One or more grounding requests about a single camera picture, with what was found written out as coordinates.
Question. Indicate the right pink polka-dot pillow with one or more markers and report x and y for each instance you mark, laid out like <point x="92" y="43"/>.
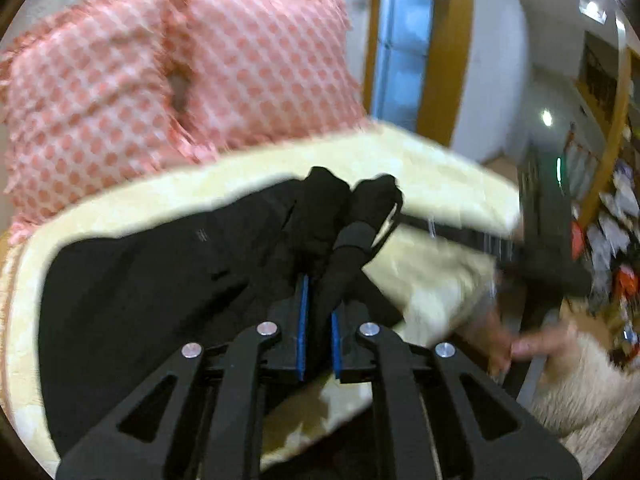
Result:
<point x="260" y="71"/>

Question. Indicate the black pants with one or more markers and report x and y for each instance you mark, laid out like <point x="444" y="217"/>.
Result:
<point x="113" y="309"/>

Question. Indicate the person's right hand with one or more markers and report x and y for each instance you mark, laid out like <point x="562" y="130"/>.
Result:
<point x="486" y="333"/>

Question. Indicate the window with wooden frame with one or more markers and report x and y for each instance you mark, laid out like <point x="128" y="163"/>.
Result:
<point x="411" y="56"/>

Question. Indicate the left pink polka-dot pillow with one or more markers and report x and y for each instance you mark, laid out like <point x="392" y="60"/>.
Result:
<point x="87" y="103"/>

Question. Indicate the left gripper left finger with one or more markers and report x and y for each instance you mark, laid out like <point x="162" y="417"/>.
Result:
<point x="199" y="415"/>

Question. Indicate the cream fleece sleeve forearm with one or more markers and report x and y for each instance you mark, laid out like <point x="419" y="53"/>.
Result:
<point x="583" y="398"/>

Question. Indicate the cream patterned bed mattress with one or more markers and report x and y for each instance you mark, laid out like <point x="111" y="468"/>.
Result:
<point x="434" y="283"/>

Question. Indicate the pink polka-dot pillow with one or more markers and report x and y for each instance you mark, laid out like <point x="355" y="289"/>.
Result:
<point x="87" y="103"/>
<point x="260" y="71"/>

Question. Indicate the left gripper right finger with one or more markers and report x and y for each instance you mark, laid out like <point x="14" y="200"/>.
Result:
<point x="433" y="413"/>

